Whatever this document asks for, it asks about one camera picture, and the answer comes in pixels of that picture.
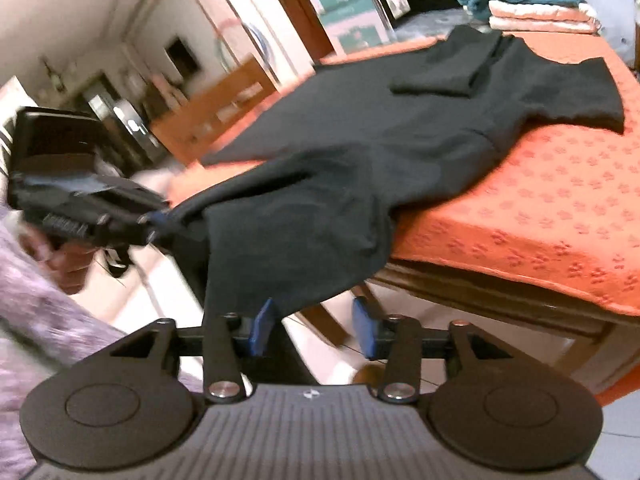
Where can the black shirt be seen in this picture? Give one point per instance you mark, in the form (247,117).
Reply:
(350,135)

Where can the person's left hand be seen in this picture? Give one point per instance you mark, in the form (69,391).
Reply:
(70,267)

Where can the orange patterned tablecloth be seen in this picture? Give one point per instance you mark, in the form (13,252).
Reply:
(550,200)

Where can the colourful hula hoop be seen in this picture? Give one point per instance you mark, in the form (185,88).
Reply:
(260,35)

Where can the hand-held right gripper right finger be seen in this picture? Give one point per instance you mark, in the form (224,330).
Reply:
(362,327)

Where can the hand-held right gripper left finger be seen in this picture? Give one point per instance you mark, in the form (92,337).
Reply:
(262,325)

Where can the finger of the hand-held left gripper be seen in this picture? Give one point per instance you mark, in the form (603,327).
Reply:
(159,222)

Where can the wooden chair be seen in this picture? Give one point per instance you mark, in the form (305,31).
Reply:
(220,105)

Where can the leaf patterned table cover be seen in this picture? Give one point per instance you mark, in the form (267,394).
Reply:
(430,22)

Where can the person's left forearm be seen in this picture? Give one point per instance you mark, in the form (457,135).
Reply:
(40,350)

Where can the pink folded towel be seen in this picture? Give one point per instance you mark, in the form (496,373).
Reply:
(540,25)
(540,9)

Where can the dark cabinet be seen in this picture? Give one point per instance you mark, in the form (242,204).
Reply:
(115,120)

